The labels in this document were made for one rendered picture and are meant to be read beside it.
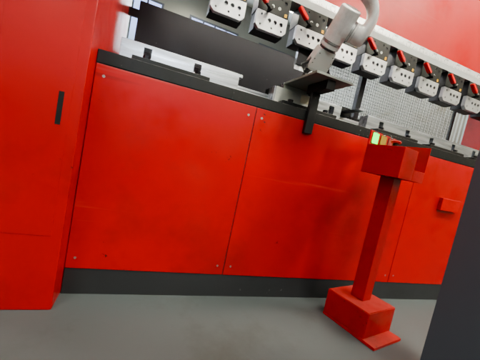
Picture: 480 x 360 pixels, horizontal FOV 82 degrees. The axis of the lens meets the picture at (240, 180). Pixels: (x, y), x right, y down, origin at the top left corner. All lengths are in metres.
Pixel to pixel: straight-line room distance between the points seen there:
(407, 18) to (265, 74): 0.81
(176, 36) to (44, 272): 1.36
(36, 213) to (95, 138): 0.30
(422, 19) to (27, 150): 1.90
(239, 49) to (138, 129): 1.03
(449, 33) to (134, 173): 1.84
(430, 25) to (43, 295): 2.15
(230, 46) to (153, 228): 1.22
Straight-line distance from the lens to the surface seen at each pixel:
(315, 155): 1.30
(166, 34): 1.83
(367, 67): 1.64
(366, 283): 1.36
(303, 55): 1.47
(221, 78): 1.26
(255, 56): 1.93
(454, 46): 2.14
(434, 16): 2.04
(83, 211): 1.13
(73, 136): 1.00
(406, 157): 1.23
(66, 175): 1.01
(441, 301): 1.15
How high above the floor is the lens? 0.62
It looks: 5 degrees down
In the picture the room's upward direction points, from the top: 12 degrees clockwise
